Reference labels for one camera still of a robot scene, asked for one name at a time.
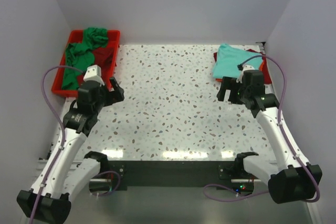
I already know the aluminium rail frame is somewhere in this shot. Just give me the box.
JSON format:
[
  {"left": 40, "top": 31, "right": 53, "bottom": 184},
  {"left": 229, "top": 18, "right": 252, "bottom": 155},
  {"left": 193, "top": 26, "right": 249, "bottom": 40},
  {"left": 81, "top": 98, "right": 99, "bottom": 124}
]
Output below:
[{"left": 64, "top": 45, "right": 320, "bottom": 223}]

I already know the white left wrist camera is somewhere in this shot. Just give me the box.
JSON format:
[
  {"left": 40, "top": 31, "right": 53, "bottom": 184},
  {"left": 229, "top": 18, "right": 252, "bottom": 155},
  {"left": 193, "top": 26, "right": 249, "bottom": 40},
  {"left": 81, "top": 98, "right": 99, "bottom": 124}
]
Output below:
[{"left": 83, "top": 65, "right": 105, "bottom": 86}]

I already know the dark red folded t shirt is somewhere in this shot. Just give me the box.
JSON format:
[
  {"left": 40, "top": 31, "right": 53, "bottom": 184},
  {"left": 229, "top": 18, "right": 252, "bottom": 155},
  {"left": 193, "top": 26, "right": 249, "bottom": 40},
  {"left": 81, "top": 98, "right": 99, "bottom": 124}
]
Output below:
[{"left": 213, "top": 44, "right": 271, "bottom": 84}]

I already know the orange folded t shirt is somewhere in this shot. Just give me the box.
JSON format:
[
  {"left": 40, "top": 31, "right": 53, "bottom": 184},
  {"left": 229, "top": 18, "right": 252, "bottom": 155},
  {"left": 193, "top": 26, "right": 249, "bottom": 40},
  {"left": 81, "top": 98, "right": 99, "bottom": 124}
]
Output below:
[{"left": 213, "top": 58, "right": 270, "bottom": 84}]

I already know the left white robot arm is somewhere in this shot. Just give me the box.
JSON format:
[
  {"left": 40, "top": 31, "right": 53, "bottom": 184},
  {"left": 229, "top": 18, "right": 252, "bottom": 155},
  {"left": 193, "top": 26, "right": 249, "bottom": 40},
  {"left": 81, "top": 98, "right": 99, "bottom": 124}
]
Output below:
[{"left": 17, "top": 77, "right": 124, "bottom": 223}]

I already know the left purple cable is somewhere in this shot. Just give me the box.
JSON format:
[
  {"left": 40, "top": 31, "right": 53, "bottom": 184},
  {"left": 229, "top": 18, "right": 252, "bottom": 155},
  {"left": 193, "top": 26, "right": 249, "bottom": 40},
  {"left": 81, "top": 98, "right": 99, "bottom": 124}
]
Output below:
[{"left": 28, "top": 65, "right": 121, "bottom": 224}]

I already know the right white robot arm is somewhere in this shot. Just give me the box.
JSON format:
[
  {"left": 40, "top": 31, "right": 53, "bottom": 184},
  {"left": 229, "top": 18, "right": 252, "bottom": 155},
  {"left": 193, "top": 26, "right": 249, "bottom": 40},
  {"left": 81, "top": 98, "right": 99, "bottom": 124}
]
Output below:
[{"left": 217, "top": 70, "right": 322, "bottom": 204}]

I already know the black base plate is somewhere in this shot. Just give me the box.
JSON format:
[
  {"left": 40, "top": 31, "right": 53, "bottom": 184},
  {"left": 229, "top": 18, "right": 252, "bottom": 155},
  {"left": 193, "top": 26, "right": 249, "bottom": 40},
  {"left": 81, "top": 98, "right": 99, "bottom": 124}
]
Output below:
[{"left": 109, "top": 161, "right": 260, "bottom": 193}]

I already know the green t shirt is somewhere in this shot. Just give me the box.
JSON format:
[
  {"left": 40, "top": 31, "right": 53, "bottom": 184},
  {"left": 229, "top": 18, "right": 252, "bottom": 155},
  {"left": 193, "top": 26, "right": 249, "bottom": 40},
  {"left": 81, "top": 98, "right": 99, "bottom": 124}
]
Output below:
[{"left": 61, "top": 27, "right": 109, "bottom": 90}]

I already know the teal t shirt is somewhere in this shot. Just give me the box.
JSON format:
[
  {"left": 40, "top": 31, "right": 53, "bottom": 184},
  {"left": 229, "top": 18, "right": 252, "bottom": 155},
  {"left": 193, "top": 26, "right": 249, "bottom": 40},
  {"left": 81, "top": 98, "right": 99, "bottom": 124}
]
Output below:
[{"left": 213, "top": 44, "right": 261, "bottom": 79}]

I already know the dark red t shirt in bin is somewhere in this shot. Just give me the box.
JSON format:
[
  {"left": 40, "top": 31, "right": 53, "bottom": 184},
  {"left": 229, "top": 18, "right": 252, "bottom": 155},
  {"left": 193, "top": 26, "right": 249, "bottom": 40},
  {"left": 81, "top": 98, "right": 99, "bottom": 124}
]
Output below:
[{"left": 76, "top": 42, "right": 118, "bottom": 78}]

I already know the red plastic bin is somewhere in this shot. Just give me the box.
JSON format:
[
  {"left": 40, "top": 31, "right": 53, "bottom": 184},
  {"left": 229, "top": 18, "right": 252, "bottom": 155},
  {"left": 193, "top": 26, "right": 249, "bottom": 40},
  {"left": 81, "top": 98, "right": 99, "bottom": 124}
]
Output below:
[{"left": 51, "top": 30, "right": 120, "bottom": 97}]

